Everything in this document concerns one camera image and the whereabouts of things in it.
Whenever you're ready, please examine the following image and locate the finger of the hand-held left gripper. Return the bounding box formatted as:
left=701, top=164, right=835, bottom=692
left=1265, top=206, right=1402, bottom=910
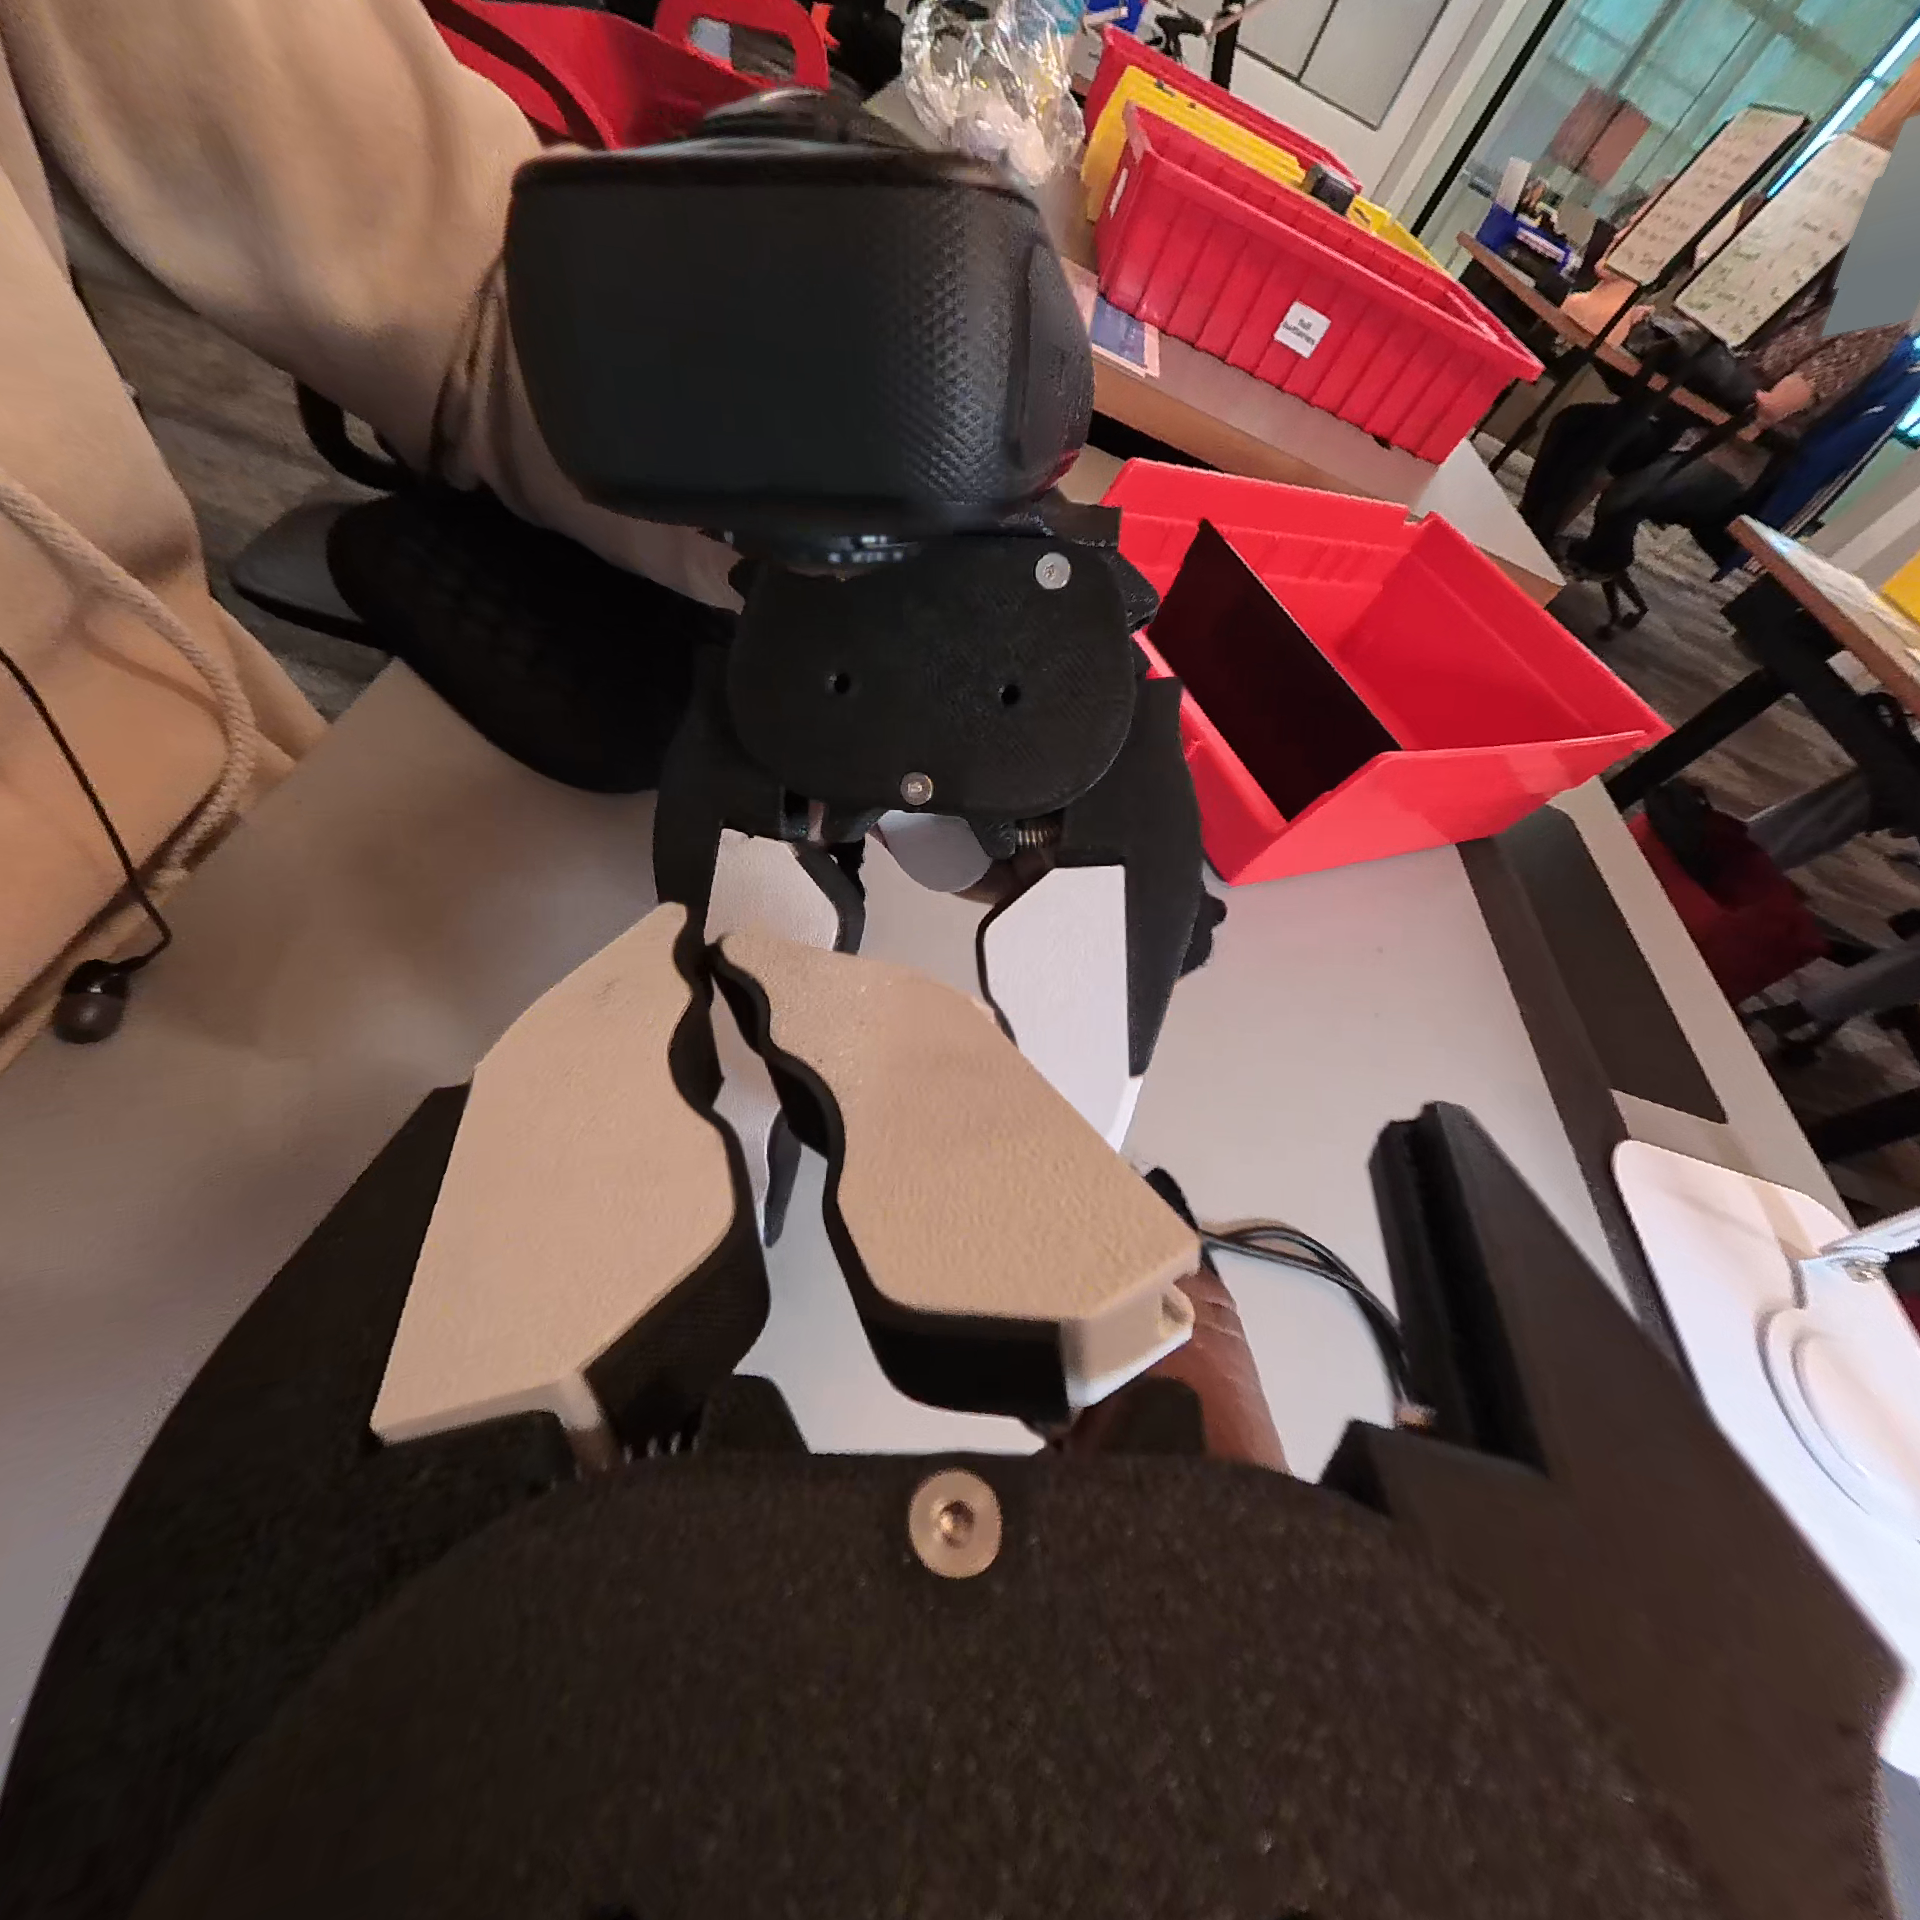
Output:
left=977, top=859, right=1155, bottom=1156
left=704, top=826, right=870, bottom=1248

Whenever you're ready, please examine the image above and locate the person's left forearm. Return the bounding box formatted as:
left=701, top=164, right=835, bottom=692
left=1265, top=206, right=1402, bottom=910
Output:
left=0, top=0, right=745, bottom=609

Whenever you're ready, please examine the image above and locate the wooden desk with black frame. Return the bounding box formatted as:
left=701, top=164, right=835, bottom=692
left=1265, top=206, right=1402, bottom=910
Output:
left=1605, top=518, right=1920, bottom=812

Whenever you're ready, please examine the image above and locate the black cable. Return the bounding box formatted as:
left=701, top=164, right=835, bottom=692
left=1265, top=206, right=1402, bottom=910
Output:
left=1200, top=1223, right=1419, bottom=1420

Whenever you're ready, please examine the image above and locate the clear plastic wrap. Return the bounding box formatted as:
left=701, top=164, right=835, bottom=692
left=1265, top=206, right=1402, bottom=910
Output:
left=902, top=0, right=1088, bottom=183

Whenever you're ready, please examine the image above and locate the whiteboard easel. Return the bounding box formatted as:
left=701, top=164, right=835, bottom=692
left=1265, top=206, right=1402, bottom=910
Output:
left=1672, top=136, right=1894, bottom=354
left=1598, top=106, right=1809, bottom=289

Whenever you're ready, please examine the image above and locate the large ribbed red bin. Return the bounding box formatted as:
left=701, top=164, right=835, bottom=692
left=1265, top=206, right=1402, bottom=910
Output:
left=1093, top=106, right=1549, bottom=467

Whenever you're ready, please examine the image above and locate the open red plastic bin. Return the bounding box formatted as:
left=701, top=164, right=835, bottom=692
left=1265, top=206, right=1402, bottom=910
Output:
left=1103, top=457, right=1674, bottom=888

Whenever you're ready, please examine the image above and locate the red tote with handle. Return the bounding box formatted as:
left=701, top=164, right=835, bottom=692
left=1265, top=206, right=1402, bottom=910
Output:
left=427, top=0, right=835, bottom=154

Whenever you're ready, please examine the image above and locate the white tray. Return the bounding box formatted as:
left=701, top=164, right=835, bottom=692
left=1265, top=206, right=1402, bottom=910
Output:
left=1611, top=1136, right=1920, bottom=1697

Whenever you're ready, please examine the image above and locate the wooden desk with black legs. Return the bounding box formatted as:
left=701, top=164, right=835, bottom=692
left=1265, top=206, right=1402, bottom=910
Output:
left=1457, top=232, right=1789, bottom=431

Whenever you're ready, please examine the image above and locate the beige hoodie drawstring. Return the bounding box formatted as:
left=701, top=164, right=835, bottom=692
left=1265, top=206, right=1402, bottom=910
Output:
left=0, top=481, right=261, bottom=903

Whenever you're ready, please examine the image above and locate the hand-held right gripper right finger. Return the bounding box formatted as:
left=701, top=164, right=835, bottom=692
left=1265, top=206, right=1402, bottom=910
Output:
left=704, top=930, right=1205, bottom=1420

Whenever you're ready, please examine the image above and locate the black office chair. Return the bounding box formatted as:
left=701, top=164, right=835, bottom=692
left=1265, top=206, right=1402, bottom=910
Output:
left=231, top=383, right=745, bottom=798

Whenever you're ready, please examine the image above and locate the black bin divider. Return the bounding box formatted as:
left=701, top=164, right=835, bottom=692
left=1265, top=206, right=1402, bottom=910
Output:
left=1147, top=520, right=1403, bottom=826

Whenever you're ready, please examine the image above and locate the yellow plastic bin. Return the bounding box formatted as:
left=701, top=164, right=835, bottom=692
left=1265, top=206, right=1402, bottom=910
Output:
left=1079, top=67, right=1443, bottom=273

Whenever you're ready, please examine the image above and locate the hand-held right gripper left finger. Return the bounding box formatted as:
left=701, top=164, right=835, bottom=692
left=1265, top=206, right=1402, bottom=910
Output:
left=371, top=903, right=773, bottom=1470

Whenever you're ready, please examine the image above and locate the person's beige hoodie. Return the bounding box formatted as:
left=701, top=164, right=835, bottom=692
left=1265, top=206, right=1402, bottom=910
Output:
left=0, top=89, right=326, bottom=1068

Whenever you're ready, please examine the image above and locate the red bag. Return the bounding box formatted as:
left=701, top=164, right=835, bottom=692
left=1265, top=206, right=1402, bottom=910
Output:
left=1627, top=810, right=1825, bottom=1008

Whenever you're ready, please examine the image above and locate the thin black cord with toggle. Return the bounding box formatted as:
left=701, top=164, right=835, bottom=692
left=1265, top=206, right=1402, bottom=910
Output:
left=0, top=646, right=175, bottom=1046

